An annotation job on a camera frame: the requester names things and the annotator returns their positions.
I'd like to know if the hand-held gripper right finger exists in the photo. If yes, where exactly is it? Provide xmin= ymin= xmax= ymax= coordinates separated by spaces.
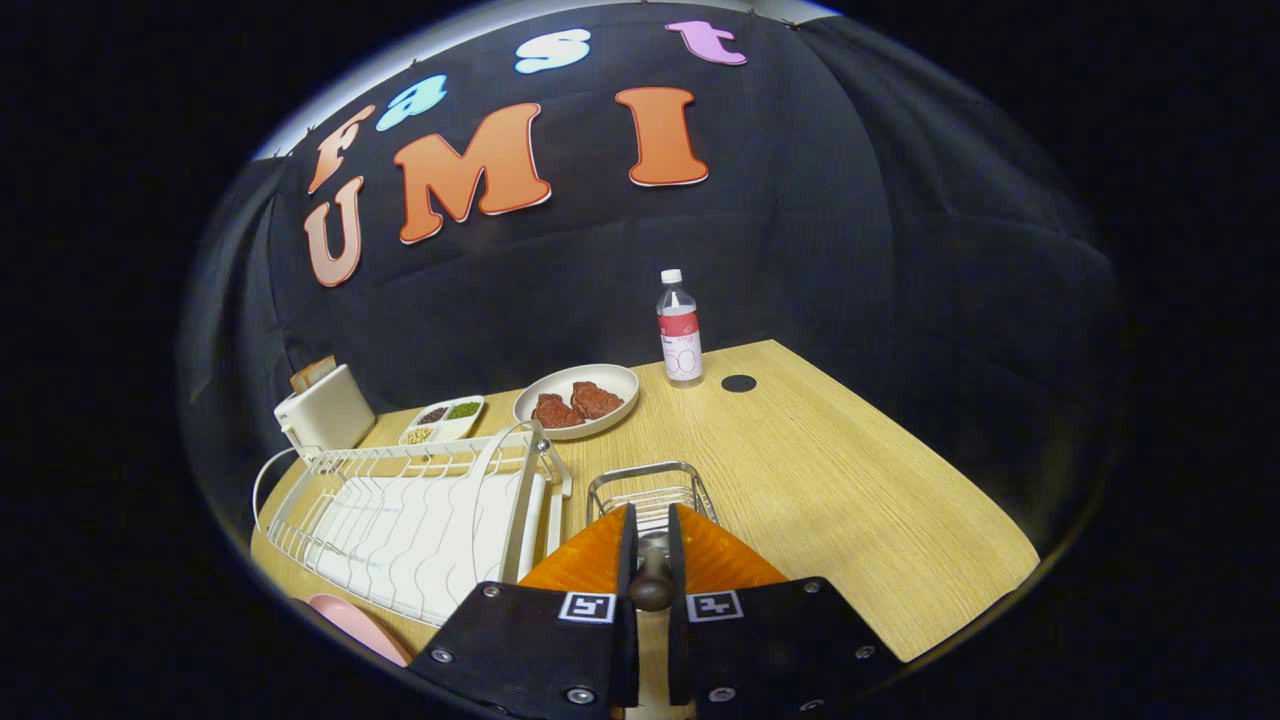
xmin=667 ymin=503 xmax=906 ymax=716

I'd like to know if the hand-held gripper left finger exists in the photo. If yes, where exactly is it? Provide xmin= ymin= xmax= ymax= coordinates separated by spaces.
xmin=410 ymin=503 xmax=639 ymax=720

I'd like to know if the dark-handled spoon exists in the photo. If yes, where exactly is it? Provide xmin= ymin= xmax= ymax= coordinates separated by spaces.
xmin=628 ymin=535 xmax=677 ymax=613

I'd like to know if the white wire dish rack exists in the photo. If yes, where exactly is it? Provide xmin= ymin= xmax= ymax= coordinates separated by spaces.
xmin=252 ymin=420 xmax=574 ymax=628

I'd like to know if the pink plate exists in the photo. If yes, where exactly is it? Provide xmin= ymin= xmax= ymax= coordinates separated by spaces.
xmin=307 ymin=593 xmax=413 ymax=668

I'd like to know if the metal wire basket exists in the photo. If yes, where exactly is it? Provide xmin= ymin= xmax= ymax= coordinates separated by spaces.
xmin=586 ymin=460 xmax=719 ymax=539

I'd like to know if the white divided dish with beans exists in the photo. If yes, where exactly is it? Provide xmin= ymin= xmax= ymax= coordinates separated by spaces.
xmin=399 ymin=395 xmax=487 ymax=447

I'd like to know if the white round dish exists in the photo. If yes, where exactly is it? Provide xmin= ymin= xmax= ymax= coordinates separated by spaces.
xmin=513 ymin=363 xmax=641 ymax=442

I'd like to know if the red meat piece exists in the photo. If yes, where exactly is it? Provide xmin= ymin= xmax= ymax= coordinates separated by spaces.
xmin=571 ymin=381 xmax=625 ymax=420
xmin=532 ymin=393 xmax=586 ymax=430

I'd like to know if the white toaster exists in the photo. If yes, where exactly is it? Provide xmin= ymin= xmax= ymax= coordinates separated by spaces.
xmin=274 ymin=363 xmax=377 ymax=461

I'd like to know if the clear bottle with red label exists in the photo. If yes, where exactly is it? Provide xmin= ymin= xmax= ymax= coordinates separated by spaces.
xmin=657 ymin=268 xmax=704 ymax=387

